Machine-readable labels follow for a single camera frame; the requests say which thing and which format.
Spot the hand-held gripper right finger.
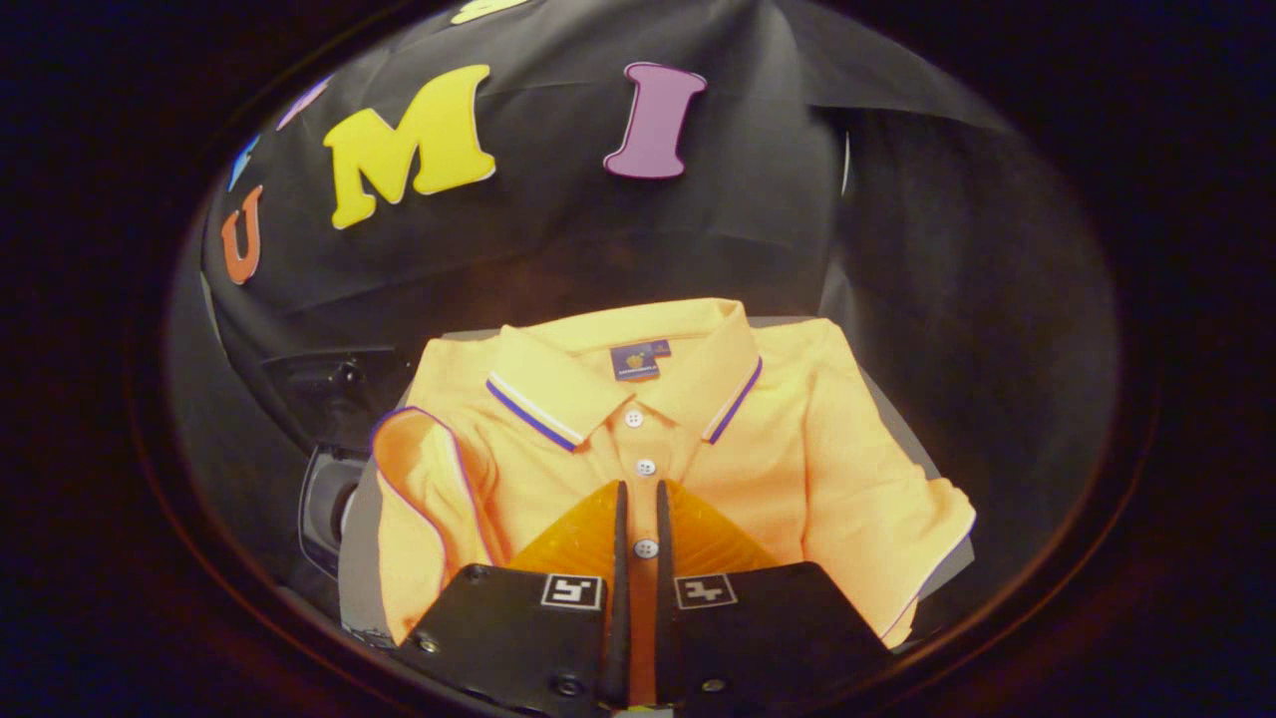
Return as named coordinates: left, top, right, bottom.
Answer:
left=655, top=479, right=893, bottom=709

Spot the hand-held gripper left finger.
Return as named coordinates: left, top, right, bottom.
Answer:
left=397, top=479, right=631, bottom=711

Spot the yellow polo shirt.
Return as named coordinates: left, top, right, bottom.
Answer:
left=371, top=297, right=978, bottom=704

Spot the dark washing machine lid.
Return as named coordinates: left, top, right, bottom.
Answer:
left=261, top=346, right=415, bottom=452

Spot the beige cabinet with grey top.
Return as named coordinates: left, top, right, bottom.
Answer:
left=337, top=315, right=976, bottom=651

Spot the black backdrop cloth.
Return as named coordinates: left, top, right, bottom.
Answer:
left=164, top=0, right=1122, bottom=639

